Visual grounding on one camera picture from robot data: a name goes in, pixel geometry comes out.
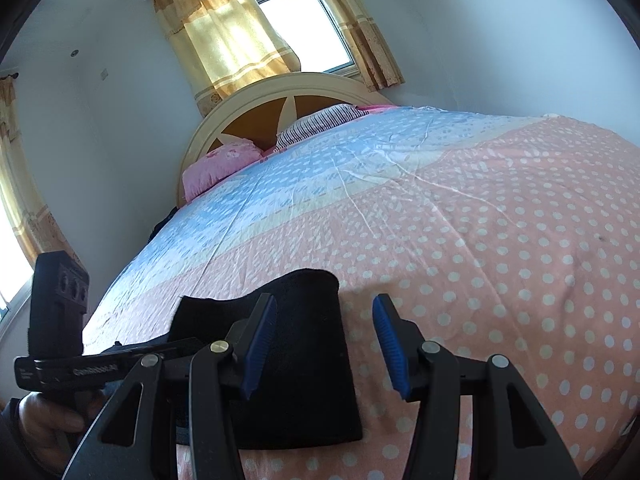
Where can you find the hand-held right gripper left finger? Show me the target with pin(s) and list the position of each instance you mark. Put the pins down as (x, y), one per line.
(260, 350)

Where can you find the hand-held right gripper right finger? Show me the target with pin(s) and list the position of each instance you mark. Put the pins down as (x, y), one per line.
(390, 350)

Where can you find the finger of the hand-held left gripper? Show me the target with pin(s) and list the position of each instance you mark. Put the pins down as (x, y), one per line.
(170, 347)

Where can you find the black pants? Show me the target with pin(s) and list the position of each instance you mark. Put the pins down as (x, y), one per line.
(310, 360)

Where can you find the person's left hand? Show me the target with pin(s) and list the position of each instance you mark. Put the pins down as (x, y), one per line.
(45, 425)

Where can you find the sliding glass window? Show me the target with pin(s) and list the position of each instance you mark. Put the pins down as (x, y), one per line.
(12, 270)
(305, 20)

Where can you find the bed with dotted sheet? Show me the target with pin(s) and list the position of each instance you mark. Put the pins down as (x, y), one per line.
(450, 235)

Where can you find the pink flowered pillow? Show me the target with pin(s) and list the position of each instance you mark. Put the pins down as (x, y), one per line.
(220, 165)

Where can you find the striped pillow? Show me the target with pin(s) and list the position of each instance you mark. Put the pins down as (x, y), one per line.
(320, 122)

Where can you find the black curtain rod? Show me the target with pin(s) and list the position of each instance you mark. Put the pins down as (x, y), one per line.
(10, 76)

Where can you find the cream arched wooden headboard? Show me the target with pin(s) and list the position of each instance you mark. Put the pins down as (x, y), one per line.
(250, 95)

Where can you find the narrow yellow patterned curtain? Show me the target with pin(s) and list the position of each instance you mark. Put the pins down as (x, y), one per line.
(365, 35)

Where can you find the wide yellow patterned curtain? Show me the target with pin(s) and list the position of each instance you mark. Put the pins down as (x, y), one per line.
(225, 35)

